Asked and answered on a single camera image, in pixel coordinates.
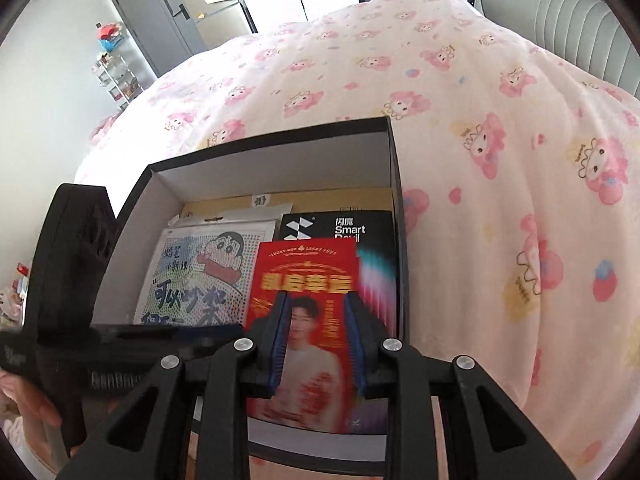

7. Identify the pink printed blanket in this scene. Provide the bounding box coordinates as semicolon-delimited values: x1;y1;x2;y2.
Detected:
75;0;640;480

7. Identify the white wire shelf rack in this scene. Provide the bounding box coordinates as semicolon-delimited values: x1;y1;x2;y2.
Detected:
92;42;141;111

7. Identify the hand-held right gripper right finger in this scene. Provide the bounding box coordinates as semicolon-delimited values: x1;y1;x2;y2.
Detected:
342;292;576;480

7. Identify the silver refrigerator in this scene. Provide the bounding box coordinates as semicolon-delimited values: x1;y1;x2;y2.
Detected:
179;0;258;53

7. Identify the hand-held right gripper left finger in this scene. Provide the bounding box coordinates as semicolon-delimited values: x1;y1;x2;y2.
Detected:
60;292;291;480

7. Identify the white cartoon craft kit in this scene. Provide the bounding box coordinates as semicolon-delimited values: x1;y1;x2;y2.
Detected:
132;224;276;328

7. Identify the red and blue plush toy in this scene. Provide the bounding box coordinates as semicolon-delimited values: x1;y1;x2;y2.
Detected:
96;21;126;53

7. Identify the white paper packet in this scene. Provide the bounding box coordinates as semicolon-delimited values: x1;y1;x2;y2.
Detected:
169;202;294;234

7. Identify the person's left hand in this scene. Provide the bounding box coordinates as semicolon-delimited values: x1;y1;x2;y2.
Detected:
0;370;63;431

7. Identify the grey padded headboard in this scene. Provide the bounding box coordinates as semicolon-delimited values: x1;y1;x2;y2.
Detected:
475;0;640;106

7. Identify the red photo card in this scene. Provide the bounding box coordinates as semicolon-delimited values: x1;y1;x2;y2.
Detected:
244;238;391;433

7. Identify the low shelf with toys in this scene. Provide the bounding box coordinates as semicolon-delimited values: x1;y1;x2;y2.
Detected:
0;260;32;332

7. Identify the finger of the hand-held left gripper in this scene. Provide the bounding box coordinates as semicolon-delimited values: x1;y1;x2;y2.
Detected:
115;322;248;361

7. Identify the pink soft bundle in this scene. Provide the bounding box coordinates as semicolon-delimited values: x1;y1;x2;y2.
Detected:
89;111;122;145

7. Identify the black rainbow packaging box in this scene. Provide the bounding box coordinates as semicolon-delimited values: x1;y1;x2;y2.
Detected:
277;210;401;338

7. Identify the black storage box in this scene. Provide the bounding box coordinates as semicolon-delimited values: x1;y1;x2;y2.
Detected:
90;116;411;478

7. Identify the grey door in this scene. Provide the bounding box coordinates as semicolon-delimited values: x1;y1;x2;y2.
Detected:
106;0;208;78

